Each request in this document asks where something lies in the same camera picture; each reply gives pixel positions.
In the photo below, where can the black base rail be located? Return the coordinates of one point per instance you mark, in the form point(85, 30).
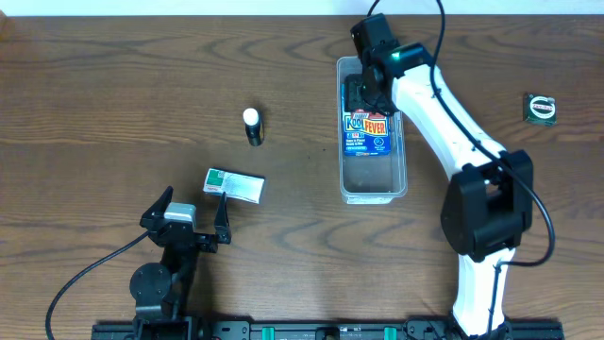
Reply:
point(415, 329)

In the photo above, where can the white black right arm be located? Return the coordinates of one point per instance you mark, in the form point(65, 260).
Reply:
point(488, 202)

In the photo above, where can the clear plastic container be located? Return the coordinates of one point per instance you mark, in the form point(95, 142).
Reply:
point(377, 179)

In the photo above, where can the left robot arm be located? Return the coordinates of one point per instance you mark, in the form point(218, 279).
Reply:
point(161, 289)

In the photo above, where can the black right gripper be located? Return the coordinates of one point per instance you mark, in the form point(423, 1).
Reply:
point(353, 94)

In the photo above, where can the blue Kool Fever box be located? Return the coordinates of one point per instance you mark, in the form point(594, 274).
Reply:
point(365, 133)

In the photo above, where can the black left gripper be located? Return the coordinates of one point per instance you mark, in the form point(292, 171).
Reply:
point(209, 244)

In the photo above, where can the green round tin box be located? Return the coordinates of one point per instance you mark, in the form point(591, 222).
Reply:
point(539, 109)

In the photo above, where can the dark bottle white cap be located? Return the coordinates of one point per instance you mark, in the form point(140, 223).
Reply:
point(253, 126)

